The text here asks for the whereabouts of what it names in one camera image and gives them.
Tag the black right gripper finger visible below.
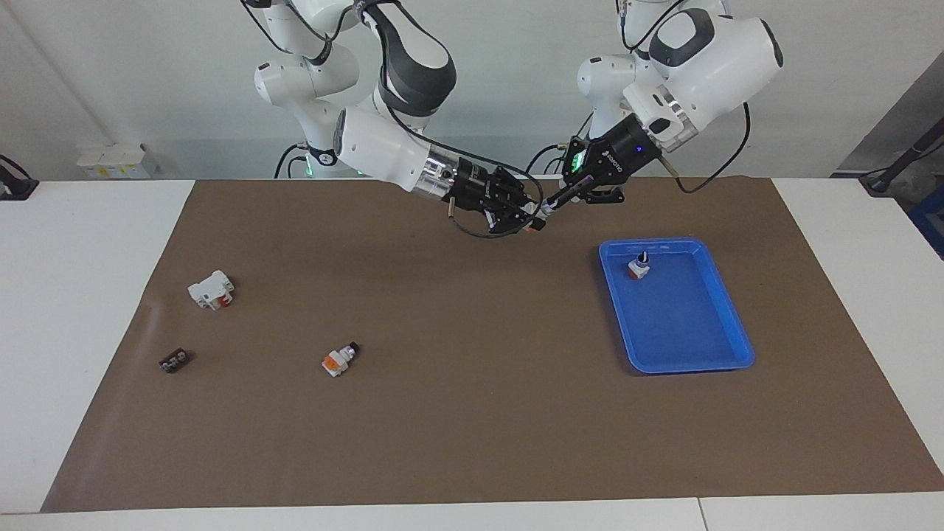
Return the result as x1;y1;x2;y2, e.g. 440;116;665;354
485;211;544;237
500;167;541;219

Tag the blue plastic tray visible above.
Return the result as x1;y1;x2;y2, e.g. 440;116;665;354
598;237;756;375

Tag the brown paper table mat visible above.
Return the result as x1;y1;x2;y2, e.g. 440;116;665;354
41;177;944;513

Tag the white red circuit breaker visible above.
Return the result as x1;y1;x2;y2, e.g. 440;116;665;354
187;270;235;311

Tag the black stand pole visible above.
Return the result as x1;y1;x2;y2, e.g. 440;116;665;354
859;117;944;197

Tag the blue crate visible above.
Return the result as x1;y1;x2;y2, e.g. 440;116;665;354
911;188;944;260

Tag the white boxes stack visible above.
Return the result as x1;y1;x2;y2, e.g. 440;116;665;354
77;142;160;180

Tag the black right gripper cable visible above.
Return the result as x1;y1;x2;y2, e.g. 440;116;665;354
383;103;546;240

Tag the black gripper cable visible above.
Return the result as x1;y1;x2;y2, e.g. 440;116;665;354
383;103;546;240
660;102;752;195

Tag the black base cable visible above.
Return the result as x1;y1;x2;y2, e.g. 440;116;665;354
274;143;306;180
526;143;567;176

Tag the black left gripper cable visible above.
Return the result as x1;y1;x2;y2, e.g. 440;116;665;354
660;102;752;195

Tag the black clamp mount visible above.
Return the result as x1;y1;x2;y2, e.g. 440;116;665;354
0;155;39;201

